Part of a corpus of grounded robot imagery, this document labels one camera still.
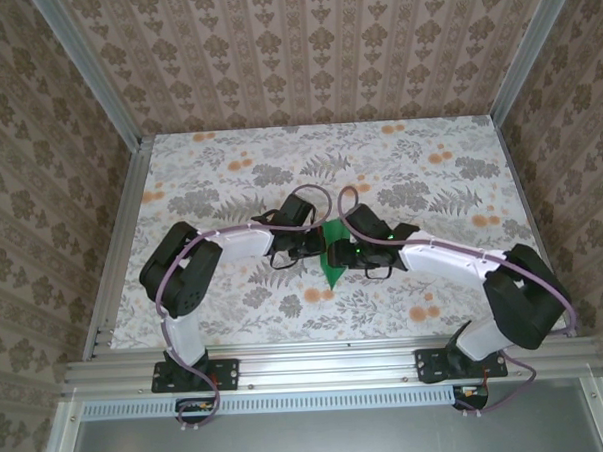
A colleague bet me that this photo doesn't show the aluminium side rail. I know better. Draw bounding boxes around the aluminium side rail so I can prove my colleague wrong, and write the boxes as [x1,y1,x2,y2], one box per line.
[74,135,164,360]
[491,116,578,341]

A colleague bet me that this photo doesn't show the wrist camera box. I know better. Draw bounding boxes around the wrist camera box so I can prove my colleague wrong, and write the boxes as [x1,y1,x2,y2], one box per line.
[278,193,317,229]
[345,202,391,245]

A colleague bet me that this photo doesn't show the aluminium frame post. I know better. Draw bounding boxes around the aluminium frame post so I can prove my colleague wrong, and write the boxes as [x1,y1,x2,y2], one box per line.
[30,0,144,153]
[484,0,588,124]

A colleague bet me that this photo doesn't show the slotted grey cable duct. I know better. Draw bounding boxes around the slotted grey cable duct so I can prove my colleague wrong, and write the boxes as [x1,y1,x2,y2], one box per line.
[81,382,490,420]

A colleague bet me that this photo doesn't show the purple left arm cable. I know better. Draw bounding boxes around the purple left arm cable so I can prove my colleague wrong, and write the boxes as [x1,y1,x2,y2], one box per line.
[150,183,341,433]

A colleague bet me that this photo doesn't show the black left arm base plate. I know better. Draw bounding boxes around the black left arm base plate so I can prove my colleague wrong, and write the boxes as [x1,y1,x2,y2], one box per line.
[151,357,241,395]

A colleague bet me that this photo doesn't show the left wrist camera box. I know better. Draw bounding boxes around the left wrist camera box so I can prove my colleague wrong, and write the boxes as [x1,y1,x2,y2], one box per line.
[278,193,317,229]

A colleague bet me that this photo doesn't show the long aluminium mounting rail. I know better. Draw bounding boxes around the long aluminium mounting rail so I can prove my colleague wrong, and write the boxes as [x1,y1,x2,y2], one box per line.
[61,330,603,403]

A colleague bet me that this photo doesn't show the small black connector module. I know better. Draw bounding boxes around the small black connector module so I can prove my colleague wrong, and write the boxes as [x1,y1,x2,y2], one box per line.
[174,397,222,427]
[452,383,491,412]

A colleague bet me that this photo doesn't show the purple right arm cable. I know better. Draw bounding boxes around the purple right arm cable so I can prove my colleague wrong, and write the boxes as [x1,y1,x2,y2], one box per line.
[336,175,582,420]

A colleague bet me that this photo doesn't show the green paper sheet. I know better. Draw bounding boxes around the green paper sheet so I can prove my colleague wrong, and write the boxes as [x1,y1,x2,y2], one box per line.
[316,217,351,291]

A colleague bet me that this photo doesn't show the grey metal panel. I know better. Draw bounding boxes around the grey metal panel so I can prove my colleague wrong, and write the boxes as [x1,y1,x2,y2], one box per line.
[36,377,603,452]

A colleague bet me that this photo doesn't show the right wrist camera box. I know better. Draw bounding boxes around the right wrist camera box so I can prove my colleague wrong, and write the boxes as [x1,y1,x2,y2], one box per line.
[345,202,391,245]

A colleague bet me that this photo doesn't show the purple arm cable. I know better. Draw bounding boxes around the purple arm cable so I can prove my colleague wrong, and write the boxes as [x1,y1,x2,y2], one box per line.
[150,183,341,433]
[336,175,582,420]

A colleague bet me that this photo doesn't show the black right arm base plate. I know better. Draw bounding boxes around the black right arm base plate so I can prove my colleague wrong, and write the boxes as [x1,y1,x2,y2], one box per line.
[414,344,509,384]

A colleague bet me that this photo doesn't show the floral table cover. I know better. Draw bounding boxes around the floral table cover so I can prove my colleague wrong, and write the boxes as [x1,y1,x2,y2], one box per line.
[99,113,570,352]

